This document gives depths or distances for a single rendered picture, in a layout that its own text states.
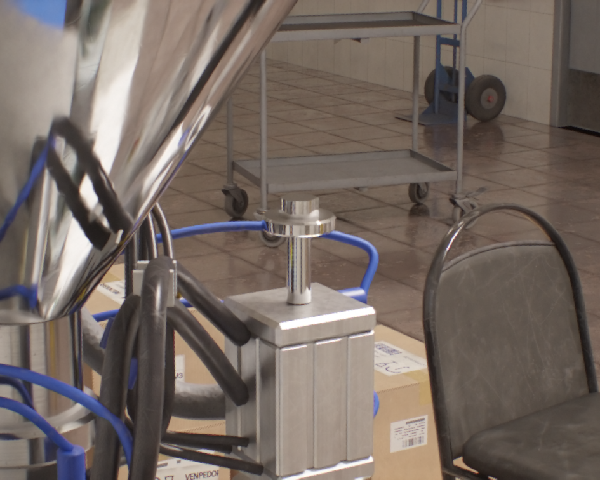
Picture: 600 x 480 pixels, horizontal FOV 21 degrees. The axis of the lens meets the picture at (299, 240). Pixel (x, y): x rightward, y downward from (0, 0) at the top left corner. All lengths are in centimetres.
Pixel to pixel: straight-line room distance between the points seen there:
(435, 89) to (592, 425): 665
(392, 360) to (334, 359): 315
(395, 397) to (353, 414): 297
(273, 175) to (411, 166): 60
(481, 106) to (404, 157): 210
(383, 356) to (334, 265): 233
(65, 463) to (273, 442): 10
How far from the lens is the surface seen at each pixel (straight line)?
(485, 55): 954
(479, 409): 283
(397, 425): 366
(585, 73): 896
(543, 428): 279
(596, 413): 288
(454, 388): 278
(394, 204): 714
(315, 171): 679
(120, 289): 347
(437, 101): 938
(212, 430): 341
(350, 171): 679
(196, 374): 336
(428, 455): 374
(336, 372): 66
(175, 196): 731
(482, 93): 914
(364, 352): 66
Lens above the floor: 160
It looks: 14 degrees down
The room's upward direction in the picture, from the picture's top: straight up
